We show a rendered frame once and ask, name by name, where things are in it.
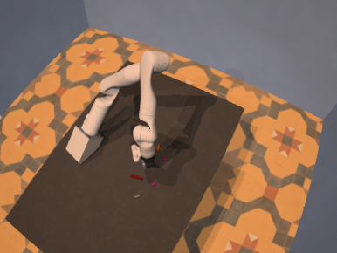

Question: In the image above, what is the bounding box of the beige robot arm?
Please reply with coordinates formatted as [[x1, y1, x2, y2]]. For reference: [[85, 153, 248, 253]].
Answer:
[[81, 51, 170, 154]]

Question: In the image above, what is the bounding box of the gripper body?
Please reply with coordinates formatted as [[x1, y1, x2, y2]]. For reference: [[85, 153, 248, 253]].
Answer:
[[131, 145, 155, 168]]

